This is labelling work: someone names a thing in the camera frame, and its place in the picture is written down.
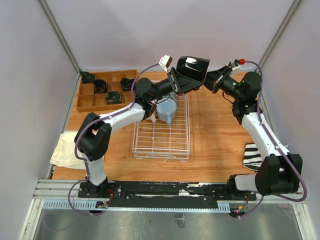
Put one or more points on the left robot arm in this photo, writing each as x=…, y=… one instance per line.
x=93, y=138

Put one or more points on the light blue mug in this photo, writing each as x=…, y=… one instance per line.
x=166, y=111

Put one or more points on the rolled black patterned tie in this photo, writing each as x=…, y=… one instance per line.
x=126, y=84

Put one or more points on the light pink mug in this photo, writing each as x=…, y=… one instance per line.
x=153, y=116

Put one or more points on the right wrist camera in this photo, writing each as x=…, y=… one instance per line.
x=235, y=66

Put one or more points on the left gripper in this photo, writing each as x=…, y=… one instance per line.
x=181, y=83

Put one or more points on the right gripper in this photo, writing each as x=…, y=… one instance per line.
x=214, y=79

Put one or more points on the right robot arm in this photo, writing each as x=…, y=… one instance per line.
x=280, y=171

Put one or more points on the rolled dark green tie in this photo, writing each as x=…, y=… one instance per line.
x=87, y=77

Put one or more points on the grey slotted cable duct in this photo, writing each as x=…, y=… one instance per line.
x=201, y=206

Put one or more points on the white wire dish rack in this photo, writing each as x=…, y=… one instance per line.
x=155, y=139

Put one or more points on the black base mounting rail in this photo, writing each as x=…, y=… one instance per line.
x=181, y=193

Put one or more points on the rolled blue yellow tie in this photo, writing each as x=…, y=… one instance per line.
x=113, y=97

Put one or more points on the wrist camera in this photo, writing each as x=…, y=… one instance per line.
x=235, y=66
x=165, y=62

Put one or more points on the cream folded cloth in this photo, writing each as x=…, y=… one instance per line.
x=64, y=153

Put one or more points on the black mug white inside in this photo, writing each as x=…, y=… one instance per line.
x=193, y=67

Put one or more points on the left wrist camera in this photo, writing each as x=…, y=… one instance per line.
x=165, y=62

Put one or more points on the black white striped cloth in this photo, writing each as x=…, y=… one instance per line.
x=252, y=159

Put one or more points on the wooden compartment tray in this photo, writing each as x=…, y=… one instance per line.
x=89, y=102

